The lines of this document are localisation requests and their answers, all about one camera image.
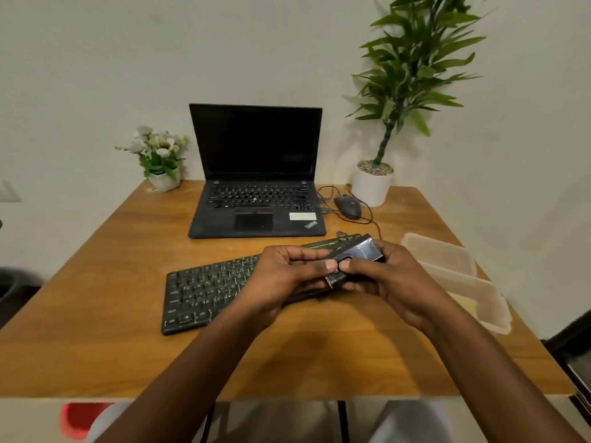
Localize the person's right hand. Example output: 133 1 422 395
338 240 457 336

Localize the person's left hand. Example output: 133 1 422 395
233 245 340 333

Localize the small black glossy device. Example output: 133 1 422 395
323 233 386 288

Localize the person's left forearm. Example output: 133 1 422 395
94 303 273 443

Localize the person's right forearm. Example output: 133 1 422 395
422 302 583 443

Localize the black computer mouse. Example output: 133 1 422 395
333 194 363 221

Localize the white round plant pot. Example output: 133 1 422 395
350 160 395 208

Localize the clear plastic container lid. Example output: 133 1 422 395
400 232 478 277

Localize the black laptop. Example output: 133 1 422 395
187 103 328 240

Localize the black keyboard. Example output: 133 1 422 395
161 233 364 337

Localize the clear plastic container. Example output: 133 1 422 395
417 260 513 336

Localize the small white flower pot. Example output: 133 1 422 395
147 168 182 194

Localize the small white flower plant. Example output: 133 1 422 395
115 125 190 181

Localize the tall green artificial plant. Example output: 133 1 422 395
344 0 491 169

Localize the red object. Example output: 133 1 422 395
58 402 114 441

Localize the black bin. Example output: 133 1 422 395
0 267 43 329

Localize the black mouse cable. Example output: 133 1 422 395
316 184 383 241

